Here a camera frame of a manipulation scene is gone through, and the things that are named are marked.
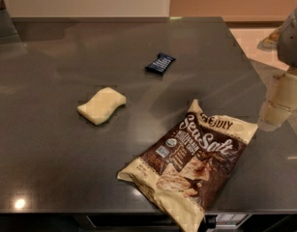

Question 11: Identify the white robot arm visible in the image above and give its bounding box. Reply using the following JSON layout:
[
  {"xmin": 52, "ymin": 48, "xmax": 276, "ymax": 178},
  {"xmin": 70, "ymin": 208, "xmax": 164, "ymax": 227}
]
[{"xmin": 258, "ymin": 7, "xmax": 297, "ymax": 131}]

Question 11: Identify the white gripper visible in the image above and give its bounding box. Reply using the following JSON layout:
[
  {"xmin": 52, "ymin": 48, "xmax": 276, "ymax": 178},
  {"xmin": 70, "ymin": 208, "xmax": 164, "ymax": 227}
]
[{"xmin": 257, "ymin": 67, "xmax": 297, "ymax": 131}]

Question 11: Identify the yellow sponge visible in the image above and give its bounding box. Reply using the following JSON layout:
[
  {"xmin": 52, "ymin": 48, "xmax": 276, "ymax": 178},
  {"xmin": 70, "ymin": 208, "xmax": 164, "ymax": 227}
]
[{"xmin": 77, "ymin": 87, "xmax": 127, "ymax": 125}]

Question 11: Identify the brown sea salt chip bag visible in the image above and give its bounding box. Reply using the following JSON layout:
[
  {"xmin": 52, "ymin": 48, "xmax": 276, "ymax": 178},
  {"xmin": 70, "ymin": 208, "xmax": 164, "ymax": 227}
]
[{"xmin": 117, "ymin": 100, "xmax": 257, "ymax": 232}]

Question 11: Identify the dark blue snack bar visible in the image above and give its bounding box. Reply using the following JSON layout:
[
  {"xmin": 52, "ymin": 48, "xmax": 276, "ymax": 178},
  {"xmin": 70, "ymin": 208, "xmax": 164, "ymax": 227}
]
[{"xmin": 145, "ymin": 52, "xmax": 175, "ymax": 75}]

